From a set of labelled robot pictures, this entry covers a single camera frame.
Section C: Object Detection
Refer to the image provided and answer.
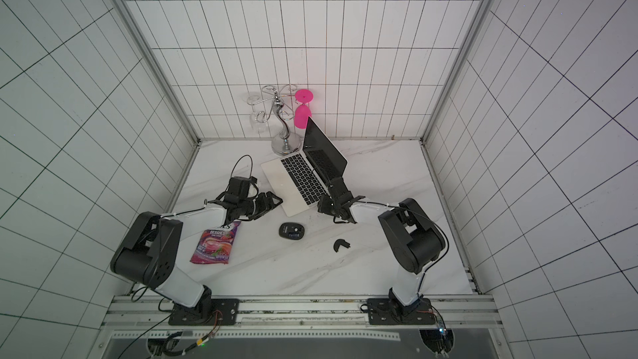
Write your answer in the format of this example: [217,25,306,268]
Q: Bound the silver laptop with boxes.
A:
[261,118,347,217]

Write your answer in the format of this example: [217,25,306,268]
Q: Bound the black mouse battery cover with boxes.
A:
[333,239,351,253]

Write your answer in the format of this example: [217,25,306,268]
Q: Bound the pink wine glass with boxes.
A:
[293,89,314,130]

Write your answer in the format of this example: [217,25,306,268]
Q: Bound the chrome glass holder stand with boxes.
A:
[255,84,302,156]

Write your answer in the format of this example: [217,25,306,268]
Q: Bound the clear wine glass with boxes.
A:
[245,92,267,134]

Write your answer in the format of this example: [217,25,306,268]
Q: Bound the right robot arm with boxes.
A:
[318,177,450,333]

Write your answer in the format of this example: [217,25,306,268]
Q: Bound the purple candy bag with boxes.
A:
[189,221,242,264]

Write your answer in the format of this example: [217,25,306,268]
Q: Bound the aluminium mounting rail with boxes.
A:
[101,293,504,332]

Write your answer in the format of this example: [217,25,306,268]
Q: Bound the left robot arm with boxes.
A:
[110,176,283,326]

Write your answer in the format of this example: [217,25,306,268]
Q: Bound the black wireless mouse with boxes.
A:
[278,222,305,241]

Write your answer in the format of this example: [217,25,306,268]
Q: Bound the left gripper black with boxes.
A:
[239,191,282,220]

